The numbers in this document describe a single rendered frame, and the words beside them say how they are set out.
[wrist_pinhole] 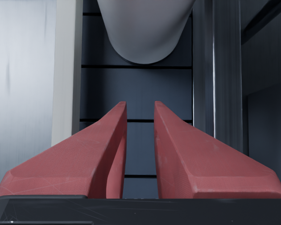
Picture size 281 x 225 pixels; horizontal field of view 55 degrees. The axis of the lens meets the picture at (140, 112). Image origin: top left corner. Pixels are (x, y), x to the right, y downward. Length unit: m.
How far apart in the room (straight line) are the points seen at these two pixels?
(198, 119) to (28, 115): 0.15
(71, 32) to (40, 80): 0.10
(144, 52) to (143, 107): 0.04
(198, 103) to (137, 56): 0.06
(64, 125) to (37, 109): 0.10
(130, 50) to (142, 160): 0.08
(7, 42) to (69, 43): 0.12
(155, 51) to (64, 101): 0.06
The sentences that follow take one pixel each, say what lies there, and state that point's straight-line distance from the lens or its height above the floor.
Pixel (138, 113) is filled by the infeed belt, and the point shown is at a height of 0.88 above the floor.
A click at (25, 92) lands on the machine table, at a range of 0.26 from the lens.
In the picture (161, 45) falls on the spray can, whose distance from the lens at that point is 0.16.
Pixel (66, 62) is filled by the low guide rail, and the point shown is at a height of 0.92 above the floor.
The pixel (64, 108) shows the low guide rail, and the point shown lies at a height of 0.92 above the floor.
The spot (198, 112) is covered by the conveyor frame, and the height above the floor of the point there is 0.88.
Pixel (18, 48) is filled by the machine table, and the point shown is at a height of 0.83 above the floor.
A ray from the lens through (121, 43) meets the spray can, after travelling 0.16.
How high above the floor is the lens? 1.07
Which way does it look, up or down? 85 degrees down
